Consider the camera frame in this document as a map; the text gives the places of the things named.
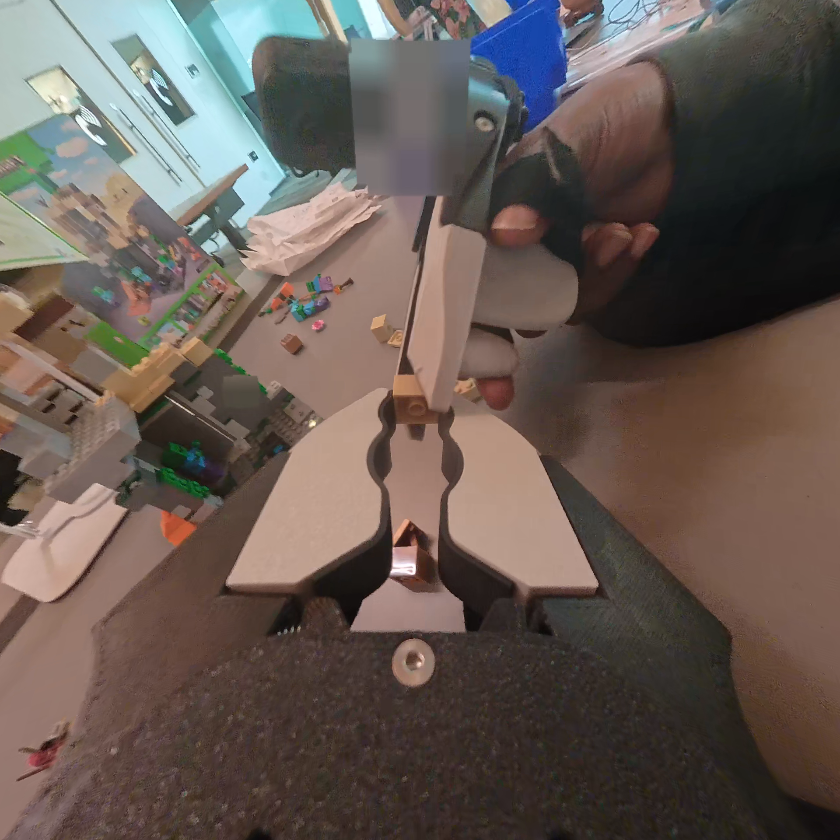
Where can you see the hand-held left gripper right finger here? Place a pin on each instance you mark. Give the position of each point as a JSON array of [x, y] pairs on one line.
[[518, 518]]

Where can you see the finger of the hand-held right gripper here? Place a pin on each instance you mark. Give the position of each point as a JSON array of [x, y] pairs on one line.
[[453, 295], [407, 341]]

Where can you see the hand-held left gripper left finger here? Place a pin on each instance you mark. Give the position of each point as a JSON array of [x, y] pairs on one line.
[[308, 518]]

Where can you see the brown toy chest piece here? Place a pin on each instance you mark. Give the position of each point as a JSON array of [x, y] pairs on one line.
[[412, 554]]

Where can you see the toy brick tower model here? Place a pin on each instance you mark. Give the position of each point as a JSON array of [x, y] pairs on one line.
[[131, 407]]

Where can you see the blue storage bin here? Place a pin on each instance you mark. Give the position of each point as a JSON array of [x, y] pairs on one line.
[[518, 52]]

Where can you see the person's right forearm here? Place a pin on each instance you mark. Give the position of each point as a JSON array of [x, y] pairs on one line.
[[754, 164]]

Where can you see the grey desk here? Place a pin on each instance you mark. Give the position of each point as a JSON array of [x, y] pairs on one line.
[[590, 459]]

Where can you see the person's right hand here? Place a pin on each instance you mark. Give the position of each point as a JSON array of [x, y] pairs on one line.
[[623, 164]]

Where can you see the brown toy cube block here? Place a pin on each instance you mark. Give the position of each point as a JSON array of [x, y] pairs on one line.
[[292, 342]]

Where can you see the white paper pile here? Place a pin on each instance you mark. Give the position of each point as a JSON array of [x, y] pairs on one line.
[[308, 226]]

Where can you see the orange toy brick plate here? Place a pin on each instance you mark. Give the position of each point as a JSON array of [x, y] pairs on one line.
[[176, 528]]

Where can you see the orange toy figure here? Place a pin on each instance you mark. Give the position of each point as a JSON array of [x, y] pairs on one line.
[[282, 292]]

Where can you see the wooden office table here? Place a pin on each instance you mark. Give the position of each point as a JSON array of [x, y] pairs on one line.
[[210, 197]]

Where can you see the floral printed board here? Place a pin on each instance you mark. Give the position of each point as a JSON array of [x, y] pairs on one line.
[[453, 13]]

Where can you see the white door with window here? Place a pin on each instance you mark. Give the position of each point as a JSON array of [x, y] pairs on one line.
[[131, 151]]

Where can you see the green toy box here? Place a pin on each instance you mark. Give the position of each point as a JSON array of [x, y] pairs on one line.
[[131, 229]]

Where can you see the white stand base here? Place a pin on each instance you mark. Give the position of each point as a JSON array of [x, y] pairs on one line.
[[59, 551]]

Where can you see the open instruction booklet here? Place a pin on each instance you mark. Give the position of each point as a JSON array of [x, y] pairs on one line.
[[26, 243]]

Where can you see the small dark red toy piece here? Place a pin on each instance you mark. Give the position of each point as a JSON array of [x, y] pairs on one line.
[[43, 751]]

